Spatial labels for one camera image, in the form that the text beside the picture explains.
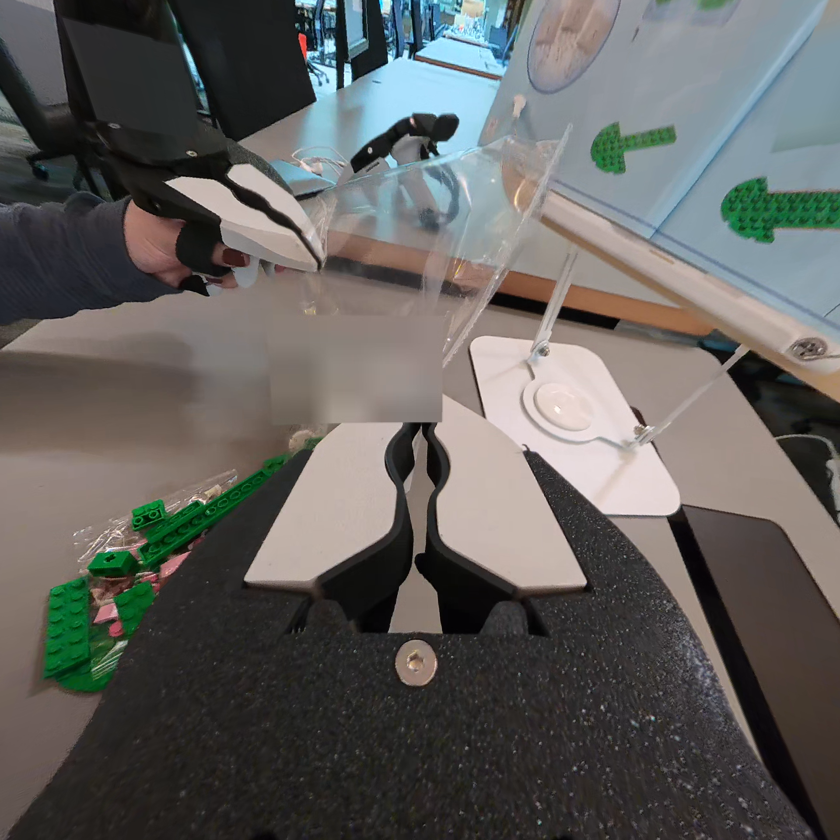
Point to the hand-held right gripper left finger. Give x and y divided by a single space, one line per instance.
328 518

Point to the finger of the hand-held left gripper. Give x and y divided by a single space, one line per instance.
275 193
262 243

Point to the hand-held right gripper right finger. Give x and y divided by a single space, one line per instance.
499 525

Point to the clear plastic bag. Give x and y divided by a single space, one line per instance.
472 197

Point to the pile of lego pieces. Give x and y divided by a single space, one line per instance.
65 630

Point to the person's left forearm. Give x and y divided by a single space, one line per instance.
59 256

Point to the person's left hand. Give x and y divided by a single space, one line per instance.
154 243

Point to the black office chair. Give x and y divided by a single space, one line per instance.
262 65
39 111

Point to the grey wood-edged desk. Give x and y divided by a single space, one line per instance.
394 98

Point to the spare hand-held gripper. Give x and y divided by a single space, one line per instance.
420 124

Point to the open instruction booklet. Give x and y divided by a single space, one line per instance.
722 98

